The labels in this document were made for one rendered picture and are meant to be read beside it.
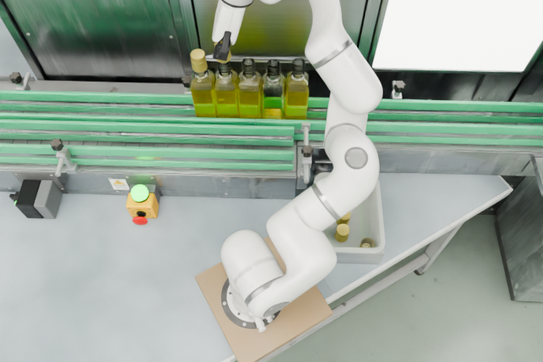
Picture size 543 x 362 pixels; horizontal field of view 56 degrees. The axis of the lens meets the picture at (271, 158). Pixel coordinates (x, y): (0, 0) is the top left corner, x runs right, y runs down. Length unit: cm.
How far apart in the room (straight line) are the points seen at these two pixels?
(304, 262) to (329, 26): 43
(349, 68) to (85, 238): 87
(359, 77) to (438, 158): 58
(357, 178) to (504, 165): 69
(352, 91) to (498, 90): 76
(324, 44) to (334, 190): 27
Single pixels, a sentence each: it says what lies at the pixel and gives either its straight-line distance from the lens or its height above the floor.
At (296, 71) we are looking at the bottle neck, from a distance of 119.
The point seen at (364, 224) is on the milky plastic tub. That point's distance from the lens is 139.
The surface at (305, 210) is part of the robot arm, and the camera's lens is 97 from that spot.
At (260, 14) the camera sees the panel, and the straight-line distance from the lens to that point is 126.
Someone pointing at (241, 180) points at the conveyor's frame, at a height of 86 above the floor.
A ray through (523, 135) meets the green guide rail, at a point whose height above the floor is 93.
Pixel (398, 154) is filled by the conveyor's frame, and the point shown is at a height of 85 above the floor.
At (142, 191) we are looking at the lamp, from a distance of 136.
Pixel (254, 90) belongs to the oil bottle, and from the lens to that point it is 122.
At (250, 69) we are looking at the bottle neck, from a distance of 119.
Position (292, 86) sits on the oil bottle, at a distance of 122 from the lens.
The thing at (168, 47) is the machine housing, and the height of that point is 101.
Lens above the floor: 202
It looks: 58 degrees down
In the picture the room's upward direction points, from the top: straight up
